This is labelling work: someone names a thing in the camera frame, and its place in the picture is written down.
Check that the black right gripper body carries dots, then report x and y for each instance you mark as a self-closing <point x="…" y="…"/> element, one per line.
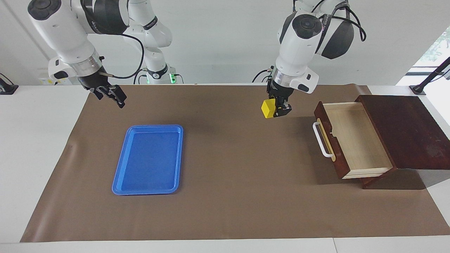
<point x="93" y="80"/>

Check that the black clamp mount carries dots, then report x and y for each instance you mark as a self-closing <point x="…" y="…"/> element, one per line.
<point x="7" y="89"/>

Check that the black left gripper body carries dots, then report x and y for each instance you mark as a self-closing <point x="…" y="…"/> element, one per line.
<point x="279" y="92"/>

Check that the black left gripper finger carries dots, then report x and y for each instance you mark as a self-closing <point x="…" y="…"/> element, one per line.
<point x="283" y="109"/>

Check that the dark wooden drawer cabinet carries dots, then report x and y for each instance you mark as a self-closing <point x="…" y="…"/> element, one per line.
<point x="407" y="130"/>

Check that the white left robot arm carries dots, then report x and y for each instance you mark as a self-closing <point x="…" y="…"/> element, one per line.
<point x="299" y="45"/>

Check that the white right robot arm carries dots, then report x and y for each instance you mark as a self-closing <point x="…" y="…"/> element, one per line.
<point x="66" y="31"/>

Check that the yellow cube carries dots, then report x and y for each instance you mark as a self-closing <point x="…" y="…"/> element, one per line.
<point x="268" y="109"/>

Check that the black camera stand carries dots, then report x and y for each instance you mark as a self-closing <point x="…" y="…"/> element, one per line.
<point x="417" y="89"/>

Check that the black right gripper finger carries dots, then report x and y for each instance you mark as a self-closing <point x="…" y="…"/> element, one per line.
<point x="117" y="95"/>
<point x="97" y="93"/>

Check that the white wall power outlet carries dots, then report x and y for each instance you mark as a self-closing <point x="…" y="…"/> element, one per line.
<point x="45" y="81"/>

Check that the blue plastic tray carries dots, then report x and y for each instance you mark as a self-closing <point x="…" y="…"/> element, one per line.
<point x="149" y="161"/>

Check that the brown table mat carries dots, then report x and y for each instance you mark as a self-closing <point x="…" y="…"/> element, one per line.
<point x="246" y="196"/>

